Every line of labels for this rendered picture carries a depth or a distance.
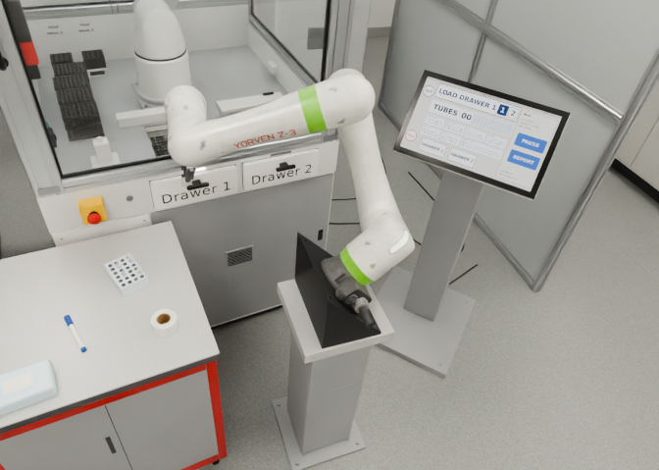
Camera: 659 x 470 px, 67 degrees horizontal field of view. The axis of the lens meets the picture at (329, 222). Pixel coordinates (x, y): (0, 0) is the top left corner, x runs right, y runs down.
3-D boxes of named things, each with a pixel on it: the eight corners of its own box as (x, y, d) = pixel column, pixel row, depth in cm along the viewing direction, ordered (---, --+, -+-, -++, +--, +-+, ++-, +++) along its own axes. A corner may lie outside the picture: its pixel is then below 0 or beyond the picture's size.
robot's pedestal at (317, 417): (365, 448, 198) (399, 334, 147) (292, 473, 188) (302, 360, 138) (337, 383, 218) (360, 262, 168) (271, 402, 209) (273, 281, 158)
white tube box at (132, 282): (150, 285, 153) (148, 276, 150) (123, 297, 148) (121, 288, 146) (131, 260, 159) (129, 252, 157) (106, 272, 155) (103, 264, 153)
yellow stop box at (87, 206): (108, 222, 160) (103, 204, 156) (84, 227, 158) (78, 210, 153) (106, 212, 164) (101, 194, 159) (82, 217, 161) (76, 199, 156)
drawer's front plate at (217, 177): (237, 191, 180) (236, 167, 173) (155, 210, 169) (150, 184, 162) (236, 189, 182) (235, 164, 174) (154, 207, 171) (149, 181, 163)
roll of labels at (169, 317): (182, 321, 144) (180, 312, 141) (171, 340, 139) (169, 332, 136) (160, 315, 145) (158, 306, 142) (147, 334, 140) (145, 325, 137)
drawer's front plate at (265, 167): (317, 175, 192) (319, 150, 185) (244, 190, 181) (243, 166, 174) (315, 172, 193) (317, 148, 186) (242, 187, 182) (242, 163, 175)
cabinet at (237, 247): (323, 300, 251) (338, 171, 198) (104, 372, 213) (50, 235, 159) (258, 189, 313) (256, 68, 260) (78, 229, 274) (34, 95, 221)
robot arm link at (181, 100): (205, 77, 134) (162, 76, 131) (209, 113, 129) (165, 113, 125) (204, 111, 146) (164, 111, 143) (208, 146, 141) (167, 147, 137)
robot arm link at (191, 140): (305, 107, 134) (294, 79, 124) (313, 141, 129) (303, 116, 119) (177, 144, 137) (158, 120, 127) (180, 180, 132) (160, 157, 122)
